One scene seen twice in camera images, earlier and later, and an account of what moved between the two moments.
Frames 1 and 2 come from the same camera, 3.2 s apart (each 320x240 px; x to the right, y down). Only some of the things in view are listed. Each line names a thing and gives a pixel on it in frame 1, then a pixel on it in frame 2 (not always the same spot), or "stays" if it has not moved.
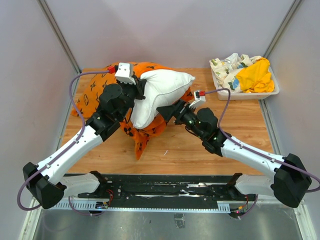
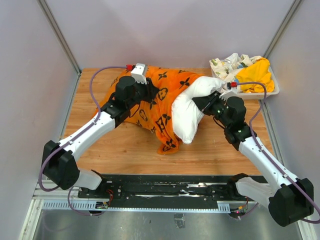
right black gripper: (178, 110) → (205, 103)
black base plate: (224, 189) stays
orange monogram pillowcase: (142, 136) → (156, 116)
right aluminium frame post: (285, 24) stays
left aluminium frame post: (46, 12) stays
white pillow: (162, 87) → (186, 115)
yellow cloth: (256, 77) stays
